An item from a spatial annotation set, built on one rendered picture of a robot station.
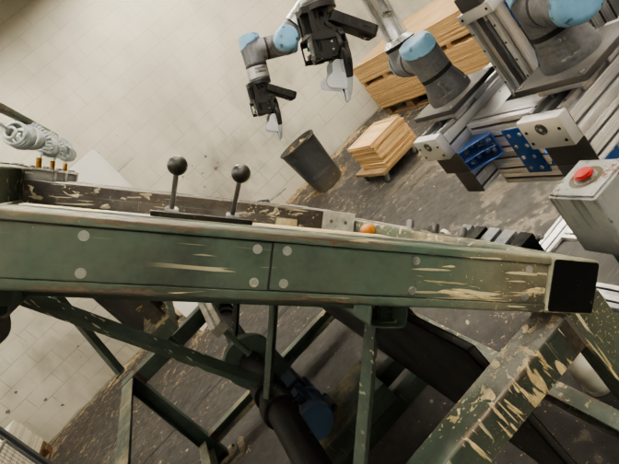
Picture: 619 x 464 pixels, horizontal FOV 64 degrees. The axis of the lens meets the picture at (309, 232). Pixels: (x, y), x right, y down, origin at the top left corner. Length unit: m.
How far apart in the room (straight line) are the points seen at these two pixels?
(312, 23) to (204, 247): 0.58
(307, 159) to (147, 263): 5.13
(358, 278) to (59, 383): 6.33
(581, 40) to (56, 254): 1.21
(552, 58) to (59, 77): 5.96
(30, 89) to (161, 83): 1.47
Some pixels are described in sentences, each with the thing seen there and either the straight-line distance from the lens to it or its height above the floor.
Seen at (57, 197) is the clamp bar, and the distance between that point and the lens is 1.67.
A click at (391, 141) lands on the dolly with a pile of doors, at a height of 0.29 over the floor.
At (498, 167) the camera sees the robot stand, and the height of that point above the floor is 0.75.
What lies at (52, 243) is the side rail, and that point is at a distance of 0.75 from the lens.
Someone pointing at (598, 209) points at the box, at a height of 0.90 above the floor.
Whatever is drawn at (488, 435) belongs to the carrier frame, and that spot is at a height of 0.75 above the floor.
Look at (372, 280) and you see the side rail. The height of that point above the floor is 1.15.
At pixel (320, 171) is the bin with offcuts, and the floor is 0.24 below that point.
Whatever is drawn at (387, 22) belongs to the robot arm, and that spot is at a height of 1.36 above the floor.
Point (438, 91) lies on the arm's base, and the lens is 1.78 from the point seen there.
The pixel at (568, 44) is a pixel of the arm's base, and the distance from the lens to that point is 1.41.
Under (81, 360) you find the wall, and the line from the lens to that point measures 6.90.
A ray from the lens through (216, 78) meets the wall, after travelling 6.84.
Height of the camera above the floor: 1.52
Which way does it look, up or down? 17 degrees down
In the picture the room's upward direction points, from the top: 43 degrees counter-clockwise
